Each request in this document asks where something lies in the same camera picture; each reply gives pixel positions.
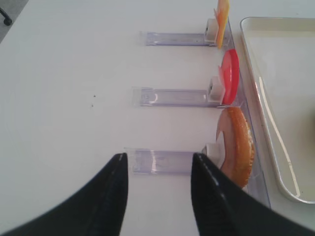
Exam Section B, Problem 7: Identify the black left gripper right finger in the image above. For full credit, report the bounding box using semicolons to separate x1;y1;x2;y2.
190;153;315;236

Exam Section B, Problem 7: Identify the standing cheese slice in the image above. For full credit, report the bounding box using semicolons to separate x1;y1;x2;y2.
215;0;230;49

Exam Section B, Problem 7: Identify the standing bread slice left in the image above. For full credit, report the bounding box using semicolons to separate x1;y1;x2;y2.
216;107;255;188

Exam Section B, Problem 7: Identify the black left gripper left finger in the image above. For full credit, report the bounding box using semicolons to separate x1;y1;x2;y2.
4;153;128;236

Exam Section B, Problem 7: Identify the clear holder for tomato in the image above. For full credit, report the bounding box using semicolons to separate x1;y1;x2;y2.
132;76;225;108

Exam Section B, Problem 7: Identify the standing red tomato slice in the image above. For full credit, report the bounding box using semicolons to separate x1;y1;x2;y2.
220;49;240;105

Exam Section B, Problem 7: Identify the cream rectangular serving tray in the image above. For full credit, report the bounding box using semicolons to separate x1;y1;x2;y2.
240;17;315;204

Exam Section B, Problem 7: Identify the long clear rail left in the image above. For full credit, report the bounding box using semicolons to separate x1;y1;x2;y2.
221;17;272;209

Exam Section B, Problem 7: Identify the dark object at left edge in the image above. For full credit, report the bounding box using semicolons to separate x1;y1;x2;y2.
0;8;12;26

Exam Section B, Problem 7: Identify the clear holder for bread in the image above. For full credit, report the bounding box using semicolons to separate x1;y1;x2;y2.
124;144;227;177

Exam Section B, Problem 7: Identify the clear holder for cheese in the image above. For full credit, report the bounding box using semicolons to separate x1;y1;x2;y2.
139;19;220;47

